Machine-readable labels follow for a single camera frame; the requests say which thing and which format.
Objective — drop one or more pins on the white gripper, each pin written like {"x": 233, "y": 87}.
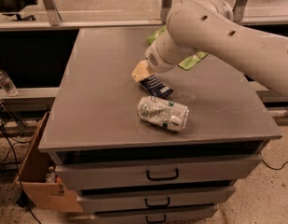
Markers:
{"x": 158, "y": 61}

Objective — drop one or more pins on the dark blue rxbar wrapper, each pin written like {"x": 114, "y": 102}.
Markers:
{"x": 156, "y": 87}

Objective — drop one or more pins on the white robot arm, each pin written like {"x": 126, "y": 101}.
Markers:
{"x": 208, "y": 26}

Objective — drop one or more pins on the silver green 7up can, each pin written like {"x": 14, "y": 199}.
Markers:
{"x": 164, "y": 113}

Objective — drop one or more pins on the green dang chips bag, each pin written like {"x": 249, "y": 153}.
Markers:
{"x": 186, "y": 63}

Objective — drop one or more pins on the grey drawer cabinet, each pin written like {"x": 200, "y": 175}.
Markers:
{"x": 133, "y": 158}

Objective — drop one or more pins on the top grey drawer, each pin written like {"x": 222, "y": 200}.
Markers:
{"x": 121, "y": 174}

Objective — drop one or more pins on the grey drawer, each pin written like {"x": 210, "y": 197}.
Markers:
{"x": 121, "y": 174}
{"x": 154, "y": 216}
{"x": 152, "y": 199}

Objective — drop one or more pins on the middle grey drawer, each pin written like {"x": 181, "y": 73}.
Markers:
{"x": 152, "y": 199}

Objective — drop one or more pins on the small bottle in box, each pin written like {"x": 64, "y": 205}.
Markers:
{"x": 50, "y": 175}

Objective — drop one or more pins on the clear plastic water bottle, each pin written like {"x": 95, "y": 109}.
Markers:
{"x": 7, "y": 84}

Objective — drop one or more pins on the bottom grey drawer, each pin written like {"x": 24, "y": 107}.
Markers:
{"x": 154, "y": 216}

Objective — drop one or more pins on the brown cardboard box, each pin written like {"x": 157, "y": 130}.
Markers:
{"x": 49, "y": 196}

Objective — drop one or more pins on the metal window railing frame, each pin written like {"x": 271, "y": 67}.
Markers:
{"x": 57, "y": 14}

